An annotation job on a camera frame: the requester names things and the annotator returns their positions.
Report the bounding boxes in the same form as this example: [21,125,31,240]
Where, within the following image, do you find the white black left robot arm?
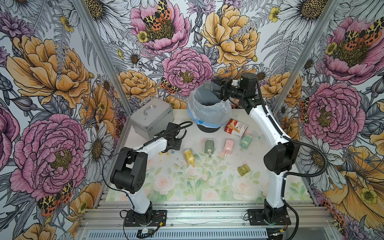
[110,121,193,227]

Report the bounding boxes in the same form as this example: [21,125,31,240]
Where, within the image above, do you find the red white cardboard box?
[224,119,248,138]

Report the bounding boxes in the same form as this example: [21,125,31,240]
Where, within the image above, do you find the pink pencil sharpener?
[221,139,234,158]

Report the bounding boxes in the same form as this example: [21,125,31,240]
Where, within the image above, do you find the yellow pencil sharpener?
[184,149,195,168]

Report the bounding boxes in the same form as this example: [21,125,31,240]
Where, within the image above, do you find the floral table mat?
[106,131,310,202]

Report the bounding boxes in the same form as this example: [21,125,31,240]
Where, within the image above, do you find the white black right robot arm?
[214,73,300,226]

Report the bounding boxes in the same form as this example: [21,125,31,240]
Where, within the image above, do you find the blue transparent shavings tray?
[210,80,221,95]

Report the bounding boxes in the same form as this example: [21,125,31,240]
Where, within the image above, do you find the silver metal case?
[131,98,174,140]

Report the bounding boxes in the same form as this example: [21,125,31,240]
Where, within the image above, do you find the black bin with plastic liner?
[187,84,232,133]

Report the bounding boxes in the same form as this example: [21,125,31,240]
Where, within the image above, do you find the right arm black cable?
[256,79,329,240]

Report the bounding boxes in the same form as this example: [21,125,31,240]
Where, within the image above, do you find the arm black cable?
[101,120,194,199]
[256,79,329,240]

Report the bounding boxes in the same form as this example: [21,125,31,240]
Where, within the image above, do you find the mint green pencil sharpener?
[240,134,253,150]

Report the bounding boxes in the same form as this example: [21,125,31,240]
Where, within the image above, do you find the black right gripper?
[210,77,246,102]

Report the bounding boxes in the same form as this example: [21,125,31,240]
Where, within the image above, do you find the yellow transparent shavings tray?
[238,164,251,176]

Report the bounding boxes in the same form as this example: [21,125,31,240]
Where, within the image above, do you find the dark green pencil sharpener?
[205,139,215,158]

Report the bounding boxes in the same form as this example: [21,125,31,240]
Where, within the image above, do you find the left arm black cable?
[101,120,194,199]

